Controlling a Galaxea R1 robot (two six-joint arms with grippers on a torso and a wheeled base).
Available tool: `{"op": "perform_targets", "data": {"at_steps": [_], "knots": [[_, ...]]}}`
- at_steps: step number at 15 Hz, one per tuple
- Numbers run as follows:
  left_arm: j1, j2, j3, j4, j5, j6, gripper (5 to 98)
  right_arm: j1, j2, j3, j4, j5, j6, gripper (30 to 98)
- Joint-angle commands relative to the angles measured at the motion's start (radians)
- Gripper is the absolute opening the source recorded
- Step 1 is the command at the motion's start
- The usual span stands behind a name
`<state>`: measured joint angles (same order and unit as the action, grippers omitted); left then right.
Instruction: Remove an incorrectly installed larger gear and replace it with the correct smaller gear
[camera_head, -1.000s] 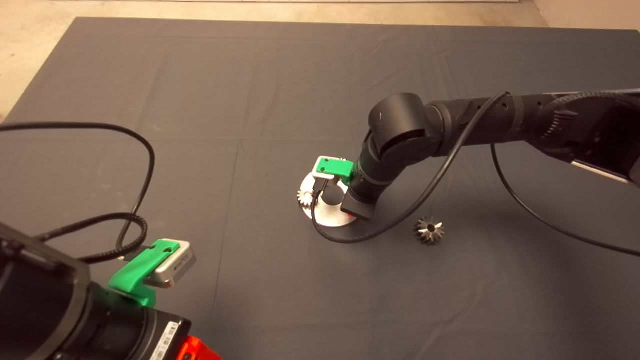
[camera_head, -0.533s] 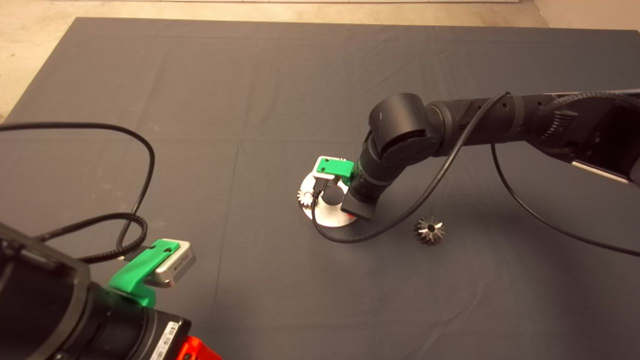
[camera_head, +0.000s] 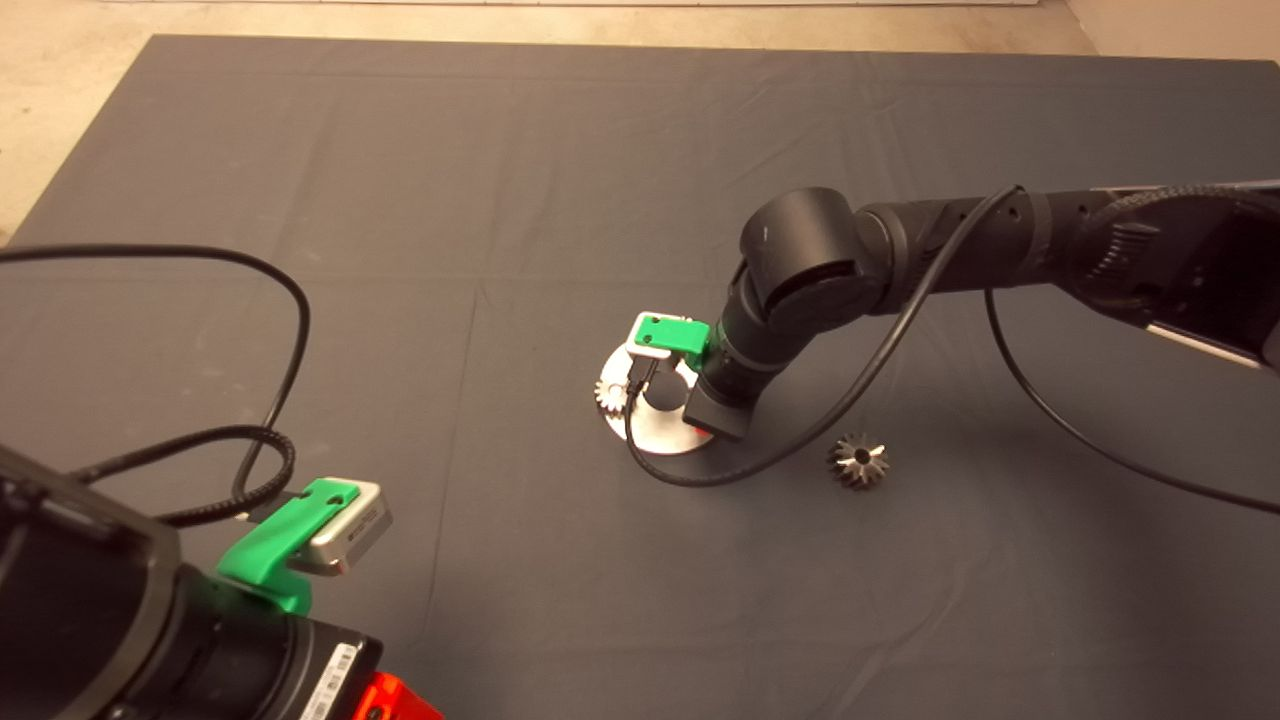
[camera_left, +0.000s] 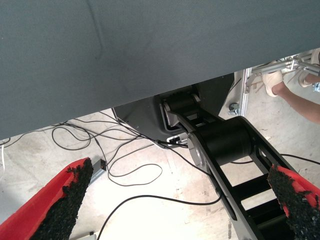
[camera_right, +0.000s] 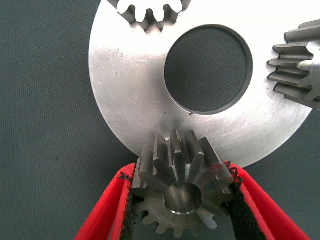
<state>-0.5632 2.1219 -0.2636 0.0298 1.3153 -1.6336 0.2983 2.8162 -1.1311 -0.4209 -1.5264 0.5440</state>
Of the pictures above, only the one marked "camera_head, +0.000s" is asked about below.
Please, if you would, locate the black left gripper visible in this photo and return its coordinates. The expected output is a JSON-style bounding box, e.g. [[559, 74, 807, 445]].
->
[[278, 618, 444, 720]]

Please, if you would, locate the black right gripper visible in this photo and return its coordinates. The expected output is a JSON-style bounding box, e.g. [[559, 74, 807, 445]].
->
[[682, 345, 769, 442]]

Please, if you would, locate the large steel bevel gear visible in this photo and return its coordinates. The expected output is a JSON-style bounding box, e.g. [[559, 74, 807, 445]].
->
[[826, 433, 892, 492]]

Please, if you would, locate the round metal plate with hole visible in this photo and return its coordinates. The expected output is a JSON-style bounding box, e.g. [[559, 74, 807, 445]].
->
[[600, 345, 721, 457]]

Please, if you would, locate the dark grey table cloth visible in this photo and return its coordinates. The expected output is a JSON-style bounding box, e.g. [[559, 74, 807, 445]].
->
[[0, 35, 1280, 720]]

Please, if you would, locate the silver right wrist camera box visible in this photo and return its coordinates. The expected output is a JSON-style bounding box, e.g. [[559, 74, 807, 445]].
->
[[626, 311, 673, 361]]

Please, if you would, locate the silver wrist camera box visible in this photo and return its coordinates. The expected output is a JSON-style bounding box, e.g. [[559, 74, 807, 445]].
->
[[626, 311, 673, 361], [290, 479, 394, 578]]

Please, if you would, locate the green right camera mount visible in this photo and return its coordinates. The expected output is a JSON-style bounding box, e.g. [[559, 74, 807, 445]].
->
[[633, 314, 713, 369]]

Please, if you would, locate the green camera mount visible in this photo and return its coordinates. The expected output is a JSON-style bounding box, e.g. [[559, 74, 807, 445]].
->
[[633, 314, 713, 369], [217, 477, 361, 615]]

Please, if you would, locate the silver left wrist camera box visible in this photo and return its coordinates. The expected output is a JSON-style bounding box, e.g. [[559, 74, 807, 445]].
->
[[290, 479, 394, 578]]

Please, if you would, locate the green left camera mount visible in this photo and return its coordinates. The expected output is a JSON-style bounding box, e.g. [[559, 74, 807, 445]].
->
[[217, 477, 361, 615]]

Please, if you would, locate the braided black left arm cable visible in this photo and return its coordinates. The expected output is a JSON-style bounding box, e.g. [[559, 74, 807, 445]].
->
[[75, 424, 299, 527]]

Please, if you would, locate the braided black arm cable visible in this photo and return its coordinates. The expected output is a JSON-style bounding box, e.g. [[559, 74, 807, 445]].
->
[[75, 424, 299, 527], [1075, 182, 1280, 261]]

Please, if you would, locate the smooth black left arm cable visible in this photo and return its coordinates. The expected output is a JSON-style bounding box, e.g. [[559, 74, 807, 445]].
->
[[0, 242, 311, 521]]

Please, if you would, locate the braided black right arm cable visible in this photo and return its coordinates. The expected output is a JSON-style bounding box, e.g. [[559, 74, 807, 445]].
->
[[1075, 182, 1280, 261]]

